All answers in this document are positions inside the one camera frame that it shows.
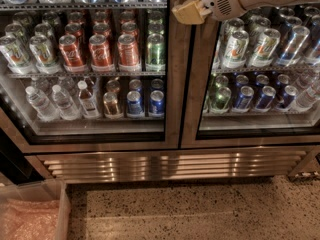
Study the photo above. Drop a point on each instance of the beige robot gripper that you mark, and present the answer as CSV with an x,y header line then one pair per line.
x,y
217,1

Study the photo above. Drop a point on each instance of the glass fridge door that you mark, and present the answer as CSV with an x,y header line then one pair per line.
x,y
293,117
24,19

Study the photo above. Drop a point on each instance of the white can right fridge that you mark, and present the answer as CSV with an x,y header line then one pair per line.
x,y
234,55

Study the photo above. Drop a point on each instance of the blue can right fridge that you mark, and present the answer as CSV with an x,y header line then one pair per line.
x,y
243,99

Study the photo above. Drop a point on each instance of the steel fridge bottom grille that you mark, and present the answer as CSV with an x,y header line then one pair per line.
x,y
105,167

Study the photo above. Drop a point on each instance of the green soda can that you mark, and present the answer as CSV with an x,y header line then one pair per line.
x,y
155,52

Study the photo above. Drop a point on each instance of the blue soda can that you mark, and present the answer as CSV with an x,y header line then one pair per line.
x,y
156,103
134,104

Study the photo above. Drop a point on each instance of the red cola can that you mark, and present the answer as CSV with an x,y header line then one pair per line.
x,y
70,49
101,58

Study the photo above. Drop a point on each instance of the gold soda can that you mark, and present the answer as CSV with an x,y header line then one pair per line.
x,y
112,107

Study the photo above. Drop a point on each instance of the front red cola can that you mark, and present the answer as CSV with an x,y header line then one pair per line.
x,y
70,49

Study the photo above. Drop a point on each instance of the brown tea bottle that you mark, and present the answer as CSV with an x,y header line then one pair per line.
x,y
88,101

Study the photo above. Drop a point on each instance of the clear water bottle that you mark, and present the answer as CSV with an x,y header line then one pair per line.
x,y
65,103
45,109

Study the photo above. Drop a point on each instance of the white citrus soda can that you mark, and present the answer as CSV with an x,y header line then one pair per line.
x,y
18,58

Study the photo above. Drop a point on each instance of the clear plastic storage bin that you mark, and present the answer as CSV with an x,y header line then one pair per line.
x,y
48,190

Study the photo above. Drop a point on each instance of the pink bubble wrap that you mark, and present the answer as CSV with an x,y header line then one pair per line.
x,y
28,220

